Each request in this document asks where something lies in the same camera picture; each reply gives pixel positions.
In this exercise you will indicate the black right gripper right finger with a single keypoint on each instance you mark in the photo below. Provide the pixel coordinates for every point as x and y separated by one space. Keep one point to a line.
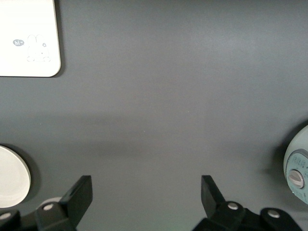
216 209

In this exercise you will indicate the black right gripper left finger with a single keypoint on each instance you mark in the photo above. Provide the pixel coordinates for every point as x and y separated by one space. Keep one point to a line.
72 207

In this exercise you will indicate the round beige plate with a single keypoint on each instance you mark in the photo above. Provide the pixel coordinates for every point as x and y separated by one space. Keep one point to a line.
12 178

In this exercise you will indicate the beige rabbit print tray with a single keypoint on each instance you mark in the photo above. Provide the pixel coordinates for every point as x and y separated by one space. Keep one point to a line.
24 19

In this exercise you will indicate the pale green electric pot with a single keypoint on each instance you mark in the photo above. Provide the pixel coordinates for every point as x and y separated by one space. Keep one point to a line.
296 144

